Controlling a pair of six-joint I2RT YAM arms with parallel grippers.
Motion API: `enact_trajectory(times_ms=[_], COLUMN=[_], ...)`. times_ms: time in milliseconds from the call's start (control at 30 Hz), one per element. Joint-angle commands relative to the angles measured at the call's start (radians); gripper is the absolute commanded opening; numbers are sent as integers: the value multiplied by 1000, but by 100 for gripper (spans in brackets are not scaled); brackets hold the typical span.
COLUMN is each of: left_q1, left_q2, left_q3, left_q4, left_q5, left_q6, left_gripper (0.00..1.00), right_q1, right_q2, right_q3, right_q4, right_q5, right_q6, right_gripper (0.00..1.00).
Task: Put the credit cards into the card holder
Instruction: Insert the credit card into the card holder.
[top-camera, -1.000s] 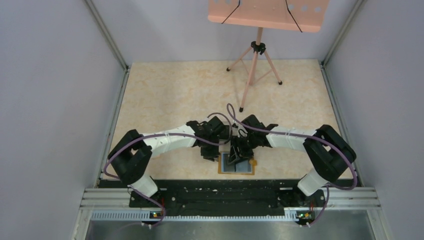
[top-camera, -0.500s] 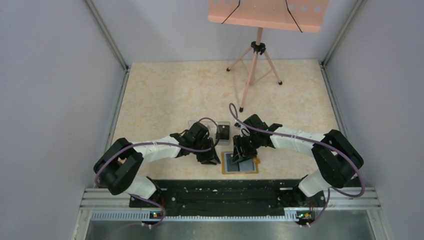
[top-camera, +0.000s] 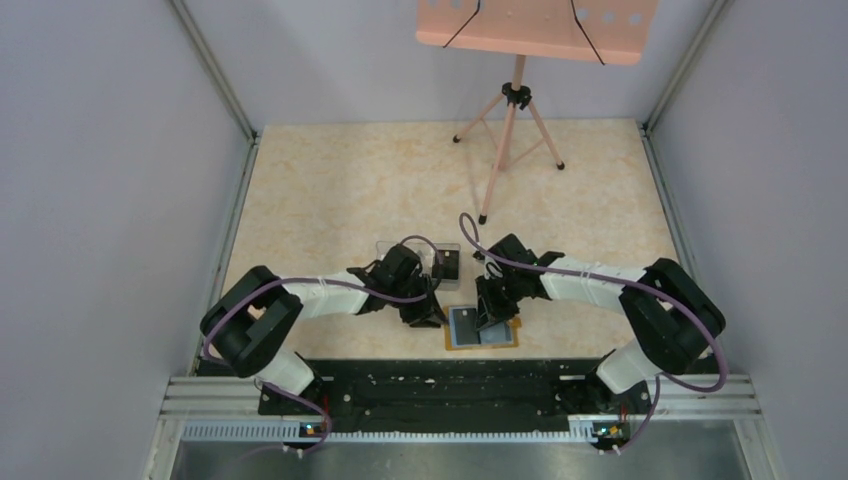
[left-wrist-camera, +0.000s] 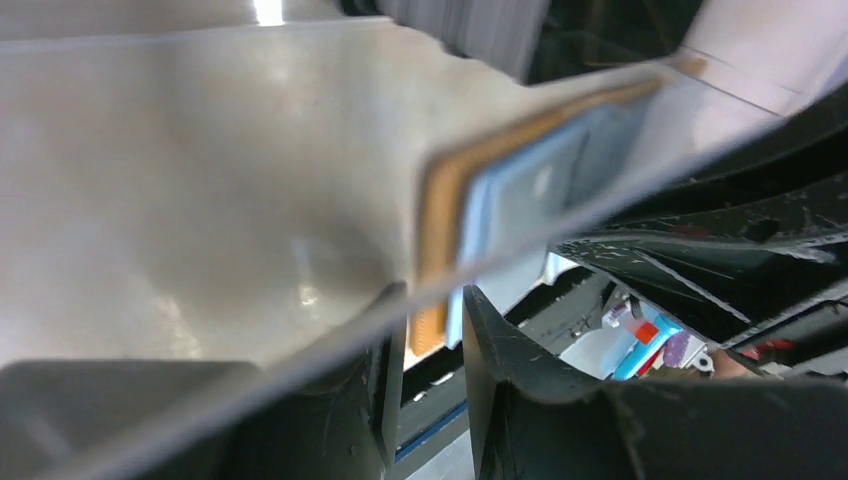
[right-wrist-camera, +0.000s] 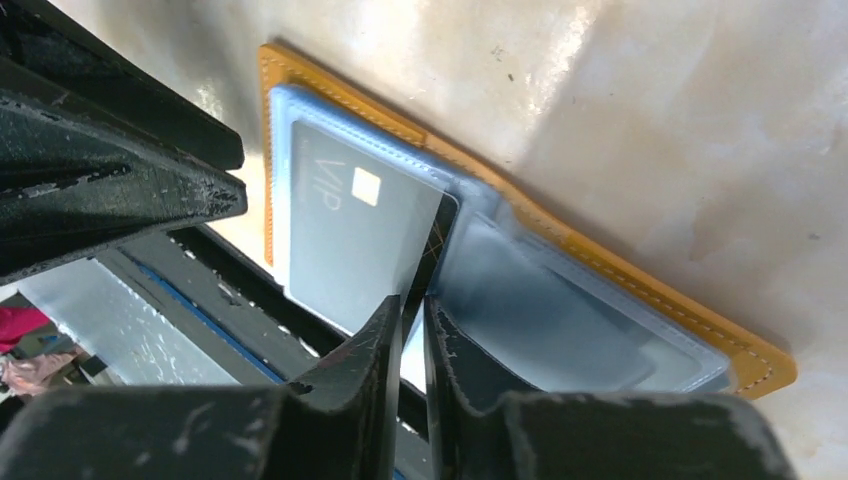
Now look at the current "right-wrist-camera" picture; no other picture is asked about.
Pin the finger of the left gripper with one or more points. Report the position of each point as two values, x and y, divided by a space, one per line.
71 187
45 41

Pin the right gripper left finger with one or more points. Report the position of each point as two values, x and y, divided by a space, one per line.
232 424

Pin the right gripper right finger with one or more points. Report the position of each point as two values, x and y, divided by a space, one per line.
487 423

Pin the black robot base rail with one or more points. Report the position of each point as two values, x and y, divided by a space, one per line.
197 308

